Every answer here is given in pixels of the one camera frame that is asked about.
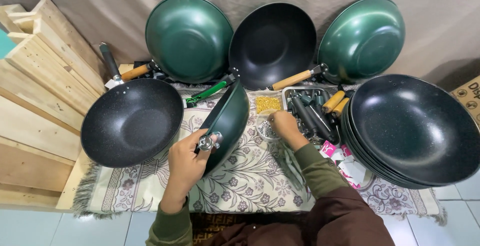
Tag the person's left hand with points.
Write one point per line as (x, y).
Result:
(185, 163)

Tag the person's right hand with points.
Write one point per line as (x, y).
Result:
(288, 127)

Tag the person's right fingers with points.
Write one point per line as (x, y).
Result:
(275, 120)

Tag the clear tub of silver nuts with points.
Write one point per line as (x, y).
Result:
(265, 130)

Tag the clear tub of golden screws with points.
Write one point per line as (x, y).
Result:
(267, 104)

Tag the metal tray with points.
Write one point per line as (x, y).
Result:
(287, 94)

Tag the floral fringed mat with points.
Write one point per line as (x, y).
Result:
(247, 180)

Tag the pile of pink white labels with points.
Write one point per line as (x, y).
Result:
(347, 165)

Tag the person's brown garment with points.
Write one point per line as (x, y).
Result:
(322, 223)

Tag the stack of black speckled woks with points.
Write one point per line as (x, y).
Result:
(412, 129)

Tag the white paper tag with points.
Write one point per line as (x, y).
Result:
(111, 82)

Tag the cardboard box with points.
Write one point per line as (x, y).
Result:
(468, 95)

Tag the beige backdrop cloth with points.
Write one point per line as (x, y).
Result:
(112, 9)

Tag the stack of wooden boards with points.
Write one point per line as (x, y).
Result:
(41, 99)

